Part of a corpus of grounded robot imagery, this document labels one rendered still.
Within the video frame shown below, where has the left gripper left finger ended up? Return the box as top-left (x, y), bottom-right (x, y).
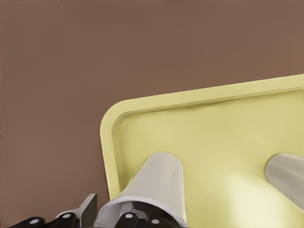
top-left (9, 193), bottom-right (98, 228)

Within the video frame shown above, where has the pale yellow tray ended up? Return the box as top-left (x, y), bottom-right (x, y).
top-left (101, 73), bottom-right (304, 228)

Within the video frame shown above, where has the white IKEA cup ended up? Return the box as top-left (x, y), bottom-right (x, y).
top-left (93, 152), bottom-right (188, 228)
top-left (264, 152), bottom-right (304, 213)

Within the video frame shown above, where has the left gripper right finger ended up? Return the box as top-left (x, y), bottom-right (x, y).
top-left (115, 201), bottom-right (174, 228)

